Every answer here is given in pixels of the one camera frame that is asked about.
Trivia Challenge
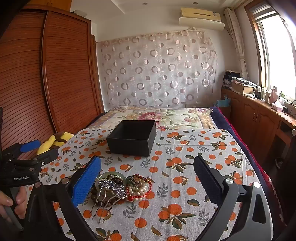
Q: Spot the silver hair comb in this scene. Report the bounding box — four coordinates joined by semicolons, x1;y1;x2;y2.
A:
92;179;128;224

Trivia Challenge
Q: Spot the blue tissue pack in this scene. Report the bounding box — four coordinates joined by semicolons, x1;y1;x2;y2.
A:
217;97;232;107

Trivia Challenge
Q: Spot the orange fruit printed cloth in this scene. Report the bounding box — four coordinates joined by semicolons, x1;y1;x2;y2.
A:
23;128;264;241

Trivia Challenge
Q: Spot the dark blue blanket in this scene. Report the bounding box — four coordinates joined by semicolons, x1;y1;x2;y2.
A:
211;106;264;172

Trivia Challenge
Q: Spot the pearl bracelet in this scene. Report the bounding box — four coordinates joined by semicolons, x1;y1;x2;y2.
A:
126;183;149;203

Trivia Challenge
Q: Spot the stack of folded clothes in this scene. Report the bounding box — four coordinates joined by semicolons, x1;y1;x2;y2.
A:
223;70;243;89

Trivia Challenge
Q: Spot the wooden bead bracelet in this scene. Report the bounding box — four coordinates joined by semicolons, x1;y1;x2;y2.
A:
89;175;127;207

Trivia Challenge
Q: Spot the wooden slatted wardrobe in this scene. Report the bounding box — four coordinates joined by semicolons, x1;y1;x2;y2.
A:
0;5;105;161

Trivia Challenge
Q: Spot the pink figurine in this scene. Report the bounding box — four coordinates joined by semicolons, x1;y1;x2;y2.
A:
269;86;279;104

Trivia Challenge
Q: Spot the wooden cabinet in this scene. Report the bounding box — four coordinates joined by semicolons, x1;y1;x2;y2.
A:
221;87;296;168

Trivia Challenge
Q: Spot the window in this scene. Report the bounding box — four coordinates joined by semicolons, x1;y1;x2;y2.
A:
245;0;296;98

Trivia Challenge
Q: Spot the red cord bracelet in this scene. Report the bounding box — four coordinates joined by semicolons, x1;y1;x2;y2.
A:
126;174;152;202

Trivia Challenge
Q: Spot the wall air conditioner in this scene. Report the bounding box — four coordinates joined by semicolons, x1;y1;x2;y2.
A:
179;7;225;32

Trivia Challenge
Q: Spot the black cardboard box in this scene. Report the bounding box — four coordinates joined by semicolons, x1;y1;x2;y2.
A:
106;120;157;157

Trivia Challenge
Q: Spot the circle patterned wall curtain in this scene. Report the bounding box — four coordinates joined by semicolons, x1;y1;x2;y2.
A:
96;29;219;109

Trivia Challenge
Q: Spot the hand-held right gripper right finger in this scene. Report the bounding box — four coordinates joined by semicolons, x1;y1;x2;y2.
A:
193;155;272;241

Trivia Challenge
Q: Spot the person's left hand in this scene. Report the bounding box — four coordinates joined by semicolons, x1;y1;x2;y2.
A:
0;186;27;222

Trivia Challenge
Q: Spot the yellow striped plush pillow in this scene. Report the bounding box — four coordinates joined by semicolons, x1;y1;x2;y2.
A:
36;132;75;156

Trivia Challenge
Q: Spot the jade bangle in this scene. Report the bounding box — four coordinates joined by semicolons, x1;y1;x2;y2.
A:
95;171;127;193

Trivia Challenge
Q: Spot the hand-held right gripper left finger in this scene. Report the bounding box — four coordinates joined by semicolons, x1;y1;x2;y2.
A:
23;156;102;241

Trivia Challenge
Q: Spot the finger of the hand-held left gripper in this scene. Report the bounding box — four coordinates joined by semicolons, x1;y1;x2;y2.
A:
32;148;60;166
20;140;41;153

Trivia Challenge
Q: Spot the patterned window curtain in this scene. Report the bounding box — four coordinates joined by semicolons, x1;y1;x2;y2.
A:
224;8;249;80

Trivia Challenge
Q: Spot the floral bedsheet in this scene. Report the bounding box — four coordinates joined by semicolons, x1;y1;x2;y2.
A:
87;106;218;131

